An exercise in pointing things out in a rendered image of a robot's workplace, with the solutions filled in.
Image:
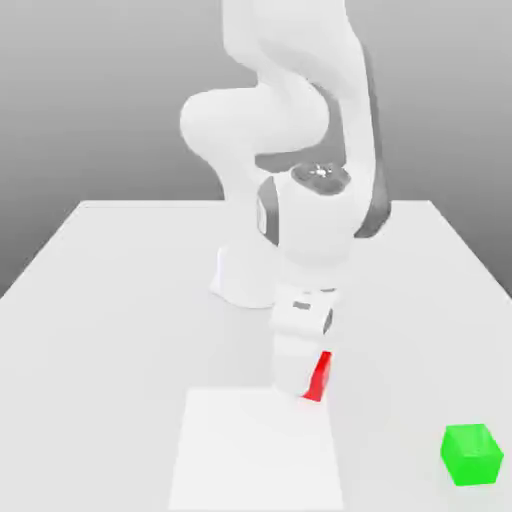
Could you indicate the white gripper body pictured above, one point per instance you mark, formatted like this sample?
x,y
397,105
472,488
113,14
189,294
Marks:
x,y
294,362

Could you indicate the small red cube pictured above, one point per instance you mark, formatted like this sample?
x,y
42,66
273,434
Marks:
x,y
320,378

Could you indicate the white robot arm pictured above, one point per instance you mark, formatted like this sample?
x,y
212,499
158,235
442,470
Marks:
x,y
296,120

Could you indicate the small green cube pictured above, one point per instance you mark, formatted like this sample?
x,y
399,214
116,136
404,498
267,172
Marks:
x,y
472,456

